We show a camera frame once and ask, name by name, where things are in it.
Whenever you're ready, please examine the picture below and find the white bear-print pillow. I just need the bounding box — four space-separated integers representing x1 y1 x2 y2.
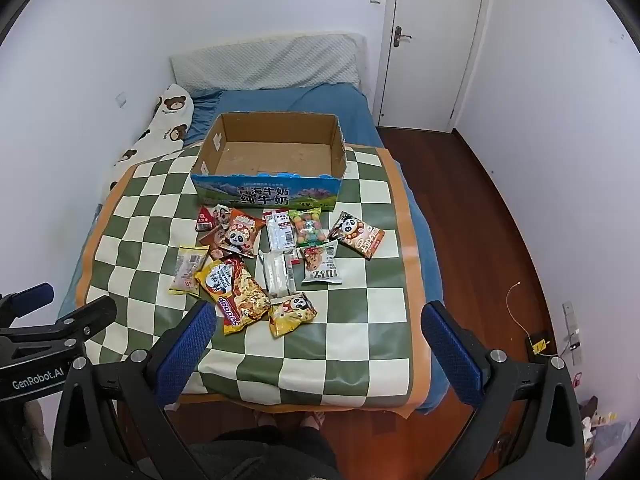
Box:
97 83 196 202

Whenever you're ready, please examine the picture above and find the blue bed sheet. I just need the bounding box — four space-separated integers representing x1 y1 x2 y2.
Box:
57 82 442 417

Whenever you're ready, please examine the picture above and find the white door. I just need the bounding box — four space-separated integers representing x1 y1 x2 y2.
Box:
378 0 489 134

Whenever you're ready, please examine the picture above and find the yellow panda snack packet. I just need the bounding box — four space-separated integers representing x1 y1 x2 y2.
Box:
267 292 318 338

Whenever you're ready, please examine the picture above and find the red white spicy strip packet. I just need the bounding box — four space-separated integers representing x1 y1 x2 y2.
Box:
263 208 297 252

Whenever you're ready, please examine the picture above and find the colourful candy packet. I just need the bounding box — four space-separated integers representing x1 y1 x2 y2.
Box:
289 207 331 247

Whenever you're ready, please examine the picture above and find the grey wall power strip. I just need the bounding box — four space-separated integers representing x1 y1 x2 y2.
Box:
562 301 584 366

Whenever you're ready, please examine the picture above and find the orange panda snack packet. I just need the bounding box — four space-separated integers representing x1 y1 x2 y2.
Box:
216 208 267 259

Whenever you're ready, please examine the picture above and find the cardboard box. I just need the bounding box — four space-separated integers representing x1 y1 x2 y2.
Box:
190 112 347 211

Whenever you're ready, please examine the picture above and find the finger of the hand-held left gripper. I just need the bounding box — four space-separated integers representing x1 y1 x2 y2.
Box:
0 282 55 328
0 296 118 356

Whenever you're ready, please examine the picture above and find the white quilted headboard cushion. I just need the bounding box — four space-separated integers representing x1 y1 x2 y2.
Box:
170 32 368 93

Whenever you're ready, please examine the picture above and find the clear white snack packet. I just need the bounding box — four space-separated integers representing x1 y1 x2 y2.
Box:
257 250 301 302

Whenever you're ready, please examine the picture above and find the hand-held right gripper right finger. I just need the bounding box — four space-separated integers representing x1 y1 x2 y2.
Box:
421 301 587 480

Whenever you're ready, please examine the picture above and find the pale yellow snack packet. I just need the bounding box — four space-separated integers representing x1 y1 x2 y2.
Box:
168 245 210 296

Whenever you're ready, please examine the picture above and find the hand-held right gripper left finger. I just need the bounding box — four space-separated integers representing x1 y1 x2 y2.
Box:
50 301 218 480

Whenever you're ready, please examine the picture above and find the large yellow noodle snack packet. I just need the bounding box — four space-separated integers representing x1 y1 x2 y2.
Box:
194 255 272 337

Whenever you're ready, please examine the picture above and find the white grey snack packet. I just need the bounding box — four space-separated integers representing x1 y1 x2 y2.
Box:
299 240 343 284

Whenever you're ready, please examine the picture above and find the brown panda snack packet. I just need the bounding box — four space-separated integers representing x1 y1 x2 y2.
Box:
327 211 387 261

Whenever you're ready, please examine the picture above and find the brown biscuit packet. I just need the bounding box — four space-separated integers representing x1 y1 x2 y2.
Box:
202 225 231 261

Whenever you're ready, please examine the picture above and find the thin white cable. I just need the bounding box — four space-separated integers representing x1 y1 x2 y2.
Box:
505 282 551 357

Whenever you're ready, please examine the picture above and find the person's dark clothing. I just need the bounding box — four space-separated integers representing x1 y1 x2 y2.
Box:
165 427 342 480

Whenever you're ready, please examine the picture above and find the green white checkered mat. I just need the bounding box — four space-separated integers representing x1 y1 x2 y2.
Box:
76 142 433 418

